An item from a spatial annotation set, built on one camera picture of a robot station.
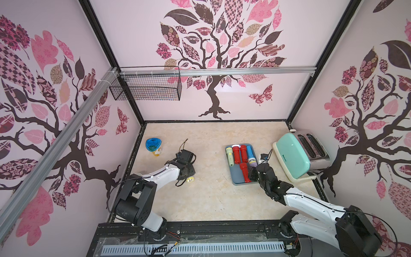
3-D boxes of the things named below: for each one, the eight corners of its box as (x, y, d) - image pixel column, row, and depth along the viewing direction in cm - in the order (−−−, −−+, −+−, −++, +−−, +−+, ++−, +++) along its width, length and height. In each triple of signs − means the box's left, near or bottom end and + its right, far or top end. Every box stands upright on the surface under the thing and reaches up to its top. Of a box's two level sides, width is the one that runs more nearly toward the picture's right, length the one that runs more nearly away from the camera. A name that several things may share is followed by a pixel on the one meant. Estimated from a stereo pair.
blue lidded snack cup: (149, 157, 103) (143, 148, 94) (151, 147, 108) (147, 137, 99) (161, 157, 103) (157, 148, 94) (164, 147, 108) (160, 137, 99)
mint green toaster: (283, 182, 91) (297, 166, 77) (272, 149, 107) (282, 130, 92) (319, 182, 91) (340, 166, 77) (303, 149, 106) (318, 130, 92)
